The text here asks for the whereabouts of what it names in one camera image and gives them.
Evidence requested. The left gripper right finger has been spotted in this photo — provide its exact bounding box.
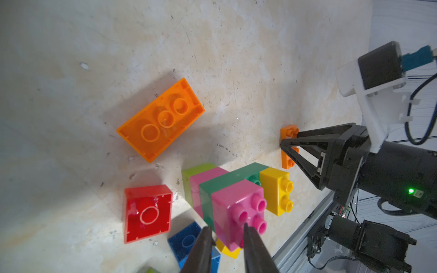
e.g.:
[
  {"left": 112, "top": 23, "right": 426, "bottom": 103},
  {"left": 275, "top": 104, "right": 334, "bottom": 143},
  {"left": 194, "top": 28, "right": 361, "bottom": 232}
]
[{"left": 243, "top": 224, "right": 279, "bottom": 273}]

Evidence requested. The yellow notched lego brick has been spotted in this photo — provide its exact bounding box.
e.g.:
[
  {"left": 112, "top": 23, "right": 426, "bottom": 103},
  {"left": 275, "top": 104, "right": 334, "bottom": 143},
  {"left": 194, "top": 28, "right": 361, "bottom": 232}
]
[{"left": 259, "top": 167, "right": 294, "bottom": 217}]

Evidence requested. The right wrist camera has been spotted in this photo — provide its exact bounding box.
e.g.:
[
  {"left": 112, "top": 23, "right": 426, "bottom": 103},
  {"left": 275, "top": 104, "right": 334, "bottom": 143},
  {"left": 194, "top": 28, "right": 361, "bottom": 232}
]
[{"left": 336, "top": 41, "right": 437, "bottom": 154}]

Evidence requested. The small blue lego brick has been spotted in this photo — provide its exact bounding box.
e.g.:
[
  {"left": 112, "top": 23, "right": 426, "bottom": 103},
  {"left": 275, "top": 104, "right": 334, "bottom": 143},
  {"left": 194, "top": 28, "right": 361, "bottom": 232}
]
[{"left": 168, "top": 221, "right": 221, "bottom": 273}]

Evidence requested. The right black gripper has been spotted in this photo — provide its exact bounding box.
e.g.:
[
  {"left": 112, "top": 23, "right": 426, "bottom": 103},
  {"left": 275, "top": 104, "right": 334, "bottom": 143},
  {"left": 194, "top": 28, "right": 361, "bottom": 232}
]
[{"left": 279, "top": 123, "right": 369, "bottom": 206}]

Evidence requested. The dark green lego brick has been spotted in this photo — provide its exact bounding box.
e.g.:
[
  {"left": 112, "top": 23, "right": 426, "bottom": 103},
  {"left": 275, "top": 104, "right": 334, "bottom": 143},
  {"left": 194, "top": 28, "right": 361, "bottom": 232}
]
[{"left": 203, "top": 162, "right": 269, "bottom": 232}]

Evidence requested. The lime lego brick left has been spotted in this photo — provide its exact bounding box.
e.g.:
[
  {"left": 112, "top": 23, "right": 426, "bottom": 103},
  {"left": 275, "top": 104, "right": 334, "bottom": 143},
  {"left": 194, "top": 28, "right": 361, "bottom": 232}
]
[{"left": 145, "top": 267, "right": 160, "bottom": 273}]

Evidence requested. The magenta lego brick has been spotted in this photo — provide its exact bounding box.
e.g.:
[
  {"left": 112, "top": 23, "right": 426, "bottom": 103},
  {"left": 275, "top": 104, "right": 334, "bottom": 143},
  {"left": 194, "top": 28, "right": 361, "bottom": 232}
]
[{"left": 193, "top": 166, "right": 228, "bottom": 218}]

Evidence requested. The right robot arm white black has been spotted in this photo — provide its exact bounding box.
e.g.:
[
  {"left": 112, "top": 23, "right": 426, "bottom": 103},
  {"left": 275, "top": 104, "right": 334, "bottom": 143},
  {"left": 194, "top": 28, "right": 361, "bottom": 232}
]
[{"left": 280, "top": 123, "right": 437, "bottom": 273}]

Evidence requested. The orange long lego brick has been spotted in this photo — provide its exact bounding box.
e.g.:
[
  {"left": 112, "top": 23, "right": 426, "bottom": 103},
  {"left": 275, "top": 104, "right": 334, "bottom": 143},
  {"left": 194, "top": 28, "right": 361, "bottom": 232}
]
[{"left": 117, "top": 78, "right": 205, "bottom": 163}]

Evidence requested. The lime green lego brick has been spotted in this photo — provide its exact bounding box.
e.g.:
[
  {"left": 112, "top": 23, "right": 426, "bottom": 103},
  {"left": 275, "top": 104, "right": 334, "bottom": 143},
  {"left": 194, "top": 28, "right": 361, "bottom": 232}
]
[{"left": 182, "top": 163, "right": 217, "bottom": 208}]

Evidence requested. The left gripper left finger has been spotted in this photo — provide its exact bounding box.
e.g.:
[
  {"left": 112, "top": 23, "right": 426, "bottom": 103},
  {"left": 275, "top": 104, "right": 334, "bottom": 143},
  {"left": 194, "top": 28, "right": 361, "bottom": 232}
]
[{"left": 180, "top": 226, "right": 215, "bottom": 273}]

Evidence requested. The red lego brick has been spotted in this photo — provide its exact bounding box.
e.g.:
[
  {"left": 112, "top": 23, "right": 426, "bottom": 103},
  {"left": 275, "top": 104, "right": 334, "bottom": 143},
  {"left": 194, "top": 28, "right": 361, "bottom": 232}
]
[{"left": 124, "top": 184, "right": 173, "bottom": 244}]

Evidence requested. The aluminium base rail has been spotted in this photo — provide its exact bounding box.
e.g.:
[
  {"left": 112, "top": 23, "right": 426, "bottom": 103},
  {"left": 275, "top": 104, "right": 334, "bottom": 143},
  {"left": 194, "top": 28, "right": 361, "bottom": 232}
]
[{"left": 273, "top": 193, "right": 333, "bottom": 273}]

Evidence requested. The pink lego brick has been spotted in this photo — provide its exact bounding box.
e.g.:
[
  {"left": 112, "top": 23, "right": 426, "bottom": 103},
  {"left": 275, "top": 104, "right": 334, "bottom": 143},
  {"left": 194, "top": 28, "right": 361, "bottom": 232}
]
[{"left": 212, "top": 180, "right": 267, "bottom": 251}]

